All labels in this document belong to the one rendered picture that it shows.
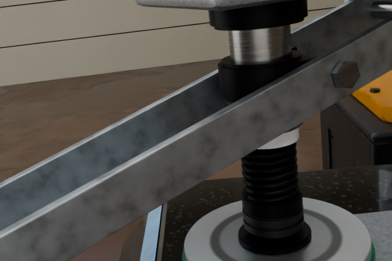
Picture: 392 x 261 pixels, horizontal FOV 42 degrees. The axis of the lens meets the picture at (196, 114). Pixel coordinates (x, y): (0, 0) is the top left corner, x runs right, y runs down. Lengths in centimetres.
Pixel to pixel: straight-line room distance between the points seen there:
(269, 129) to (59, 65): 640
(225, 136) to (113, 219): 12
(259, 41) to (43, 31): 636
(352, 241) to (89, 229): 30
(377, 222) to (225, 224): 20
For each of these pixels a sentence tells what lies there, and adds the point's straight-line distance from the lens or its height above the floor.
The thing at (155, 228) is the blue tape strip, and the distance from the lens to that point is 75.
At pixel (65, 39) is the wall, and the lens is 678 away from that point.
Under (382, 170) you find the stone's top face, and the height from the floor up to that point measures 83.
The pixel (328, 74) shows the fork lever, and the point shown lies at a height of 105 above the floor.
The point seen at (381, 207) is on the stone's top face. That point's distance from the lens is 73.
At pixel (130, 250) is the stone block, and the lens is 80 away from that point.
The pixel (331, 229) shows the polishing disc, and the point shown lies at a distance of 62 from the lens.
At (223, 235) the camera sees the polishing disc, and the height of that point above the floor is 85.
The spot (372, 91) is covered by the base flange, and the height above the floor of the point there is 78.
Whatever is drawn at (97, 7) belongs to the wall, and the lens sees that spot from 669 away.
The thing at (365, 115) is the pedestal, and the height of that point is 74.
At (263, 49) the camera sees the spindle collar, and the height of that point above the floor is 108.
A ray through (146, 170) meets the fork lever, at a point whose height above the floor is 100.
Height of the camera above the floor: 116
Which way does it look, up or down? 16 degrees down
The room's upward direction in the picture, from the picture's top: 7 degrees counter-clockwise
